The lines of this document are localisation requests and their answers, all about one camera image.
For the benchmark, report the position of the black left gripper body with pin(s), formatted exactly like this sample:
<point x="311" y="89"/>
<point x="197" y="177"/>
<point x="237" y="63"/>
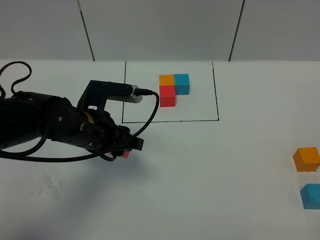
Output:
<point x="94" y="131"/>

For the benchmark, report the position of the orange template block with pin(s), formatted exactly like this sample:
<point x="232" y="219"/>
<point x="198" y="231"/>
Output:
<point x="166" y="80"/>

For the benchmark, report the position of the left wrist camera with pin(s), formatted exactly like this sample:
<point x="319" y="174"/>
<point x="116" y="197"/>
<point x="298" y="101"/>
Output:
<point x="98" y="92"/>

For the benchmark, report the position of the blue template block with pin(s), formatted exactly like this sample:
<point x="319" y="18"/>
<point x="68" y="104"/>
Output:
<point x="182" y="84"/>

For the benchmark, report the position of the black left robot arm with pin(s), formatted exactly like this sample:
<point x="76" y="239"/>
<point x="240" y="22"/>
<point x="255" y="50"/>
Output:
<point x="27" y="116"/>

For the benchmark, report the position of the red template block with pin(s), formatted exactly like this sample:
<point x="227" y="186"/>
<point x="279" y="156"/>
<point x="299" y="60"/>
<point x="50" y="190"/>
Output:
<point x="167" y="95"/>

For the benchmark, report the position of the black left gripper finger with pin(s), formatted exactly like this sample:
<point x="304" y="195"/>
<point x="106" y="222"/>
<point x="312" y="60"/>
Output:
<point x="135" y="144"/>

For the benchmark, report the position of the loose blue block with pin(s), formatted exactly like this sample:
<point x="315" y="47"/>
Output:
<point x="310" y="196"/>

